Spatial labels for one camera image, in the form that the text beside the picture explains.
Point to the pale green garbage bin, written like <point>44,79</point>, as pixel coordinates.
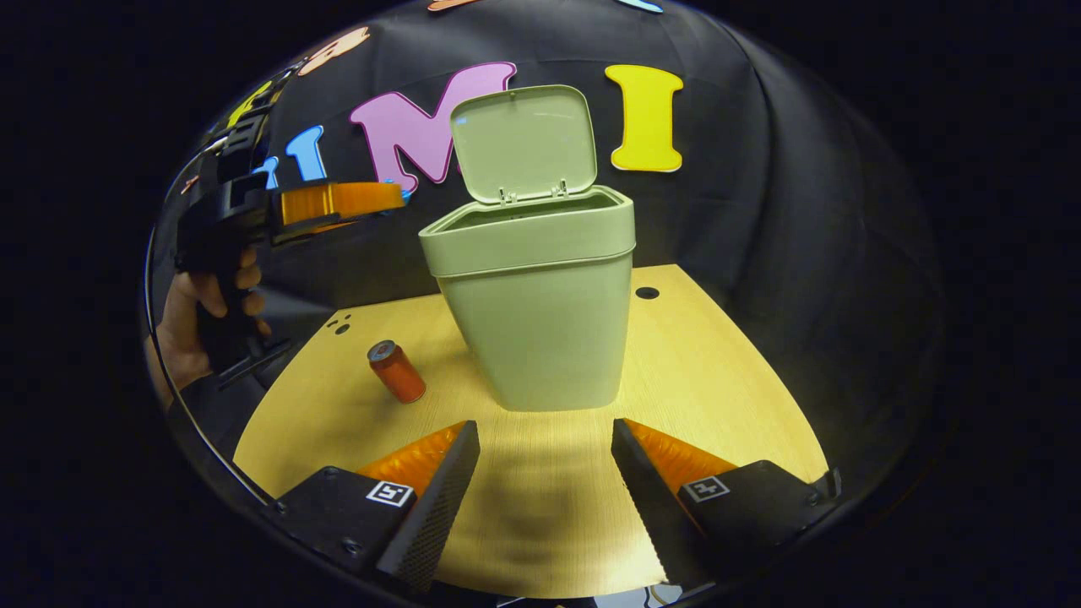
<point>549,321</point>

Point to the black backdrop cloth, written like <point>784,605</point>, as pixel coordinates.
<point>760,169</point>

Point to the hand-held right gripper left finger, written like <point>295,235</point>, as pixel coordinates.
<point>439,498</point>

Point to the wooden desktop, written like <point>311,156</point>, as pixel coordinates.
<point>718,388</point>

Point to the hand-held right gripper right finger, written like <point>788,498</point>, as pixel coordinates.
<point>646,498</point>

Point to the red pop can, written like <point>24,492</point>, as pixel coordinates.
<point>399,376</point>

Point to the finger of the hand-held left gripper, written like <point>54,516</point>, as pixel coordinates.
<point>338,203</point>

